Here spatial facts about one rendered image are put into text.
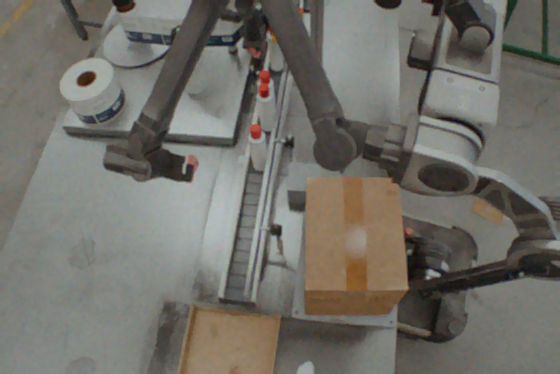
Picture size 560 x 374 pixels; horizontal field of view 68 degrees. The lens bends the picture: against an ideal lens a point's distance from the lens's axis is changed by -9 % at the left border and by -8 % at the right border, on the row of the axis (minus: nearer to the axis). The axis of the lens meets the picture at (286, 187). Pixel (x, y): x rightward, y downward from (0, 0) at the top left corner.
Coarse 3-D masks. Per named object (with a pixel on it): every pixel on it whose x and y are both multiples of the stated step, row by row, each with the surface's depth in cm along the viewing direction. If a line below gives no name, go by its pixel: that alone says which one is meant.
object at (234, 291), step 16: (272, 160) 149; (256, 176) 146; (256, 192) 143; (240, 208) 141; (256, 208) 140; (240, 224) 138; (240, 240) 136; (240, 256) 133; (256, 256) 133; (240, 272) 131; (240, 288) 129
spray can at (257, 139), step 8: (256, 128) 130; (248, 136) 134; (256, 136) 131; (264, 136) 134; (256, 144) 133; (264, 144) 135; (256, 152) 137; (264, 152) 138; (256, 160) 141; (264, 160) 142; (256, 168) 146; (264, 168) 145
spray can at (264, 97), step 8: (264, 88) 137; (264, 96) 139; (272, 96) 141; (264, 104) 141; (272, 104) 143; (264, 112) 144; (272, 112) 146; (264, 120) 148; (272, 120) 149; (264, 128) 153
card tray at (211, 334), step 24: (192, 312) 128; (216, 312) 130; (240, 312) 130; (192, 336) 127; (216, 336) 126; (240, 336) 126; (264, 336) 126; (192, 360) 123; (216, 360) 123; (240, 360) 123; (264, 360) 123
